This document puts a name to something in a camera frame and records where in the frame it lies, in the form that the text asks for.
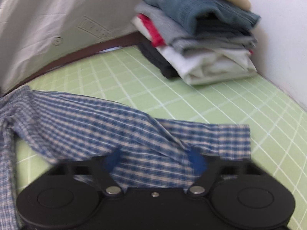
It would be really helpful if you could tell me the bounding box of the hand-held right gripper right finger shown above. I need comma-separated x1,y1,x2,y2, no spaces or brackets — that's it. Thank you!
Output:
186,149,265,197

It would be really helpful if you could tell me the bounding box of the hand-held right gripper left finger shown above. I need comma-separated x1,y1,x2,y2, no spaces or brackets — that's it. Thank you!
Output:
44,147,124,197

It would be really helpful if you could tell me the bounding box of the blue plaid shirt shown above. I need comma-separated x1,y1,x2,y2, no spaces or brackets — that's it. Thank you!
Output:
0,85,251,230

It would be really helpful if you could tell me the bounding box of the stack of folded clothes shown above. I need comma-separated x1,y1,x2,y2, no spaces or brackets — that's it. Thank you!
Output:
130,0,261,85

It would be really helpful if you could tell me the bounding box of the green grid cutting mat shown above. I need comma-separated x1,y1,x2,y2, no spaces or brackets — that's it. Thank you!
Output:
14,45,307,230

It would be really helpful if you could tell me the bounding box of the grey carrot print sheet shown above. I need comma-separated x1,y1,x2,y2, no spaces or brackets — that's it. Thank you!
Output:
0,0,142,94

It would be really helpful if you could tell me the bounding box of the brown wooden bed rail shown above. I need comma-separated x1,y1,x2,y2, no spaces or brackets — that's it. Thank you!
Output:
0,32,144,94

